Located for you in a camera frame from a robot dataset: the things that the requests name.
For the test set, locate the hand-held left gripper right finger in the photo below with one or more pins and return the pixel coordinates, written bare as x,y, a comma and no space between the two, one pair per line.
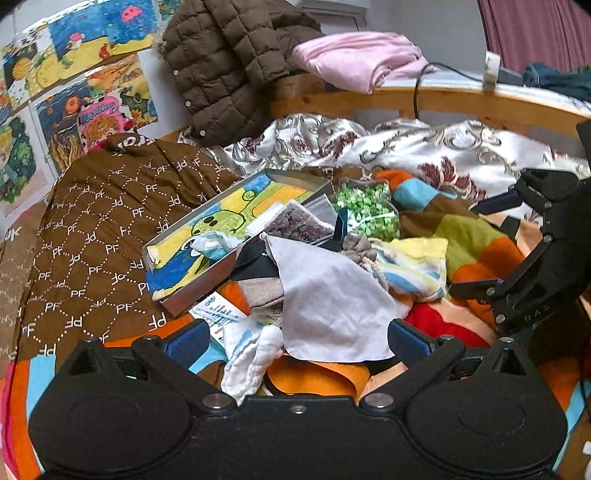
411,339

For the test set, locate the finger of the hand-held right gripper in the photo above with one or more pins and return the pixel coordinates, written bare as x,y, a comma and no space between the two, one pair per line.
480,290
498,201

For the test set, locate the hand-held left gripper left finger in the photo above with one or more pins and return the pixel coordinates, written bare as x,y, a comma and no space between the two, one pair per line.
184,344

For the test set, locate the white gauze towel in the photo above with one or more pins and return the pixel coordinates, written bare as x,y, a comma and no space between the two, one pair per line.
249,360

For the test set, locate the yellow blue striped cloth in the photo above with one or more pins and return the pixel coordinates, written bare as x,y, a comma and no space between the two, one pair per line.
411,267

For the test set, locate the beige towel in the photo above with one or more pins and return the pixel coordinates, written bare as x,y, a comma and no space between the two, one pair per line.
263,290

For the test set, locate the dark navy cloth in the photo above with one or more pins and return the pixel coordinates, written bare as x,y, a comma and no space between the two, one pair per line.
258,267

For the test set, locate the cartoon printed tin box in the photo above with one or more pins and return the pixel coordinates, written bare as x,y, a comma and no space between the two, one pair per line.
221,217

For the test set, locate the colourful patchwork blanket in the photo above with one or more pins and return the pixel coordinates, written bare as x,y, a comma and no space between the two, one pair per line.
466,235

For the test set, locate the white tissue packet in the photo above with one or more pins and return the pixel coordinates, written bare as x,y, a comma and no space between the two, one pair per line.
221,314

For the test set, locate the large white cloth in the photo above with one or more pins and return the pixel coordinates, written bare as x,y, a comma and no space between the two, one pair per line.
332,295

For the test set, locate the silver floral satin blanket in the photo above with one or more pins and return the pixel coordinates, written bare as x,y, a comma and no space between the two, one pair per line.
415,147

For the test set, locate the white blue printed cloth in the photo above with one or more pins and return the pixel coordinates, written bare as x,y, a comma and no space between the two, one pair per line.
212,244

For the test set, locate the grey knit sock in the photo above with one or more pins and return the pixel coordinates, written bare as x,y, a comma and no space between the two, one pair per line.
355,244

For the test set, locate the green white dotted cloth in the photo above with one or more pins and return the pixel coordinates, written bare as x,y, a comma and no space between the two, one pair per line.
367,207

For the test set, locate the white charger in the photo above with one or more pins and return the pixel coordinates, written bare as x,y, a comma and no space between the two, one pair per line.
491,69

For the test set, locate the dark blue cloth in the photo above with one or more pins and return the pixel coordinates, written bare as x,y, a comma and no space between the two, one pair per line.
554,78

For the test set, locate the brown patterned blanket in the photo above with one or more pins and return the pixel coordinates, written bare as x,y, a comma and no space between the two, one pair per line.
92,230

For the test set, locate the brown patterned cloth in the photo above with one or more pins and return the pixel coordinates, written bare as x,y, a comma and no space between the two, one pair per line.
295,224

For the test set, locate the maroon curtain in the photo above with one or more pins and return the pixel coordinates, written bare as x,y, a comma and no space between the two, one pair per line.
531,32

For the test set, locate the folded pink cloth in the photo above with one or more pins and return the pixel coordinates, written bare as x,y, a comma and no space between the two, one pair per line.
355,60

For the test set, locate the colourful cartoon play mat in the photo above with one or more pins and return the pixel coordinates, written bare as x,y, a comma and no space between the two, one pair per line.
60,110

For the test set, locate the brown quilted jacket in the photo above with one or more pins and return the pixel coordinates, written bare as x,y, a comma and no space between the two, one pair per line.
221,60

